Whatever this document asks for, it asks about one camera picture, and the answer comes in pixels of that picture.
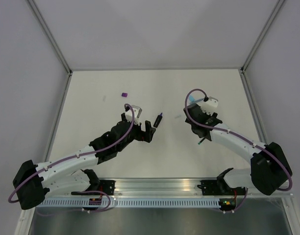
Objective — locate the white slotted cable duct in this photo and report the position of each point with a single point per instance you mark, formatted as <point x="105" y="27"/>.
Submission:
<point x="132" y="202"/>

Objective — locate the blue marker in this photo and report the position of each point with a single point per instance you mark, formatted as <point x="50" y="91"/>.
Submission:
<point x="193" y="100"/>

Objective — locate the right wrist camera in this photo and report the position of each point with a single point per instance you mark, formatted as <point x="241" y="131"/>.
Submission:
<point x="209" y="106"/>

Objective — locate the right aluminium frame post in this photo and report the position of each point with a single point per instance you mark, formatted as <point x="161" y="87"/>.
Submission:
<point x="272" y="16"/>

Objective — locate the aluminium frame post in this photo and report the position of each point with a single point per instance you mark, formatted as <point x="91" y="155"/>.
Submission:
<point x="45" y="28"/>
<point x="272" y="16"/>

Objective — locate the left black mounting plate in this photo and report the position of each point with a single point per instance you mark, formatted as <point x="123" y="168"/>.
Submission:
<point x="107" y="186"/>

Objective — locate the black purple highlighter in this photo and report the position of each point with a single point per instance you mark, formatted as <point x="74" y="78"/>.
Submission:
<point x="158" y="120"/>

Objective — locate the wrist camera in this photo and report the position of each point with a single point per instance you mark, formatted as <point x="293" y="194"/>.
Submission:
<point x="132" y="114"/>
<point x="209" y="106"/>

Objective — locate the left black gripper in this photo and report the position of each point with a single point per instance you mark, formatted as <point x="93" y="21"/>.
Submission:
<point x="144" y="136"/>

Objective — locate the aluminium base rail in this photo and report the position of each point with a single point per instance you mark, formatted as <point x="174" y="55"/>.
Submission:
<point x="158" y="187"/>

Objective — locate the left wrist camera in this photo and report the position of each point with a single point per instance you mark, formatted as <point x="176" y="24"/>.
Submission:
<point x="132" y="114"/>

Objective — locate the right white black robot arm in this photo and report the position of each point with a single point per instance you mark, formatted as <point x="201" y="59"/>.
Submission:
<point x="269" y="169"/>

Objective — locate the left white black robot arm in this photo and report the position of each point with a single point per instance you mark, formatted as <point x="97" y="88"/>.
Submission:
<point x="33" y="183"/>

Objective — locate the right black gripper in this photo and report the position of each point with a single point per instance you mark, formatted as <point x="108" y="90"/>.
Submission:
<point x="208" y="116"/>

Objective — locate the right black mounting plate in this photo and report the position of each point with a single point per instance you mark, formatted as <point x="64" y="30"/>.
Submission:
<point x="216" y="188"/>

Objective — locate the black mounting plate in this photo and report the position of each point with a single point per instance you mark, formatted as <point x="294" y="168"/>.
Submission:
<point x="107" y="186"/>
<point x="216" y="188"/>

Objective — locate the left aluminium frame post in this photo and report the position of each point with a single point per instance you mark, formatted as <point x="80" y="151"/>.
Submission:
<point x="45" y="28"/>

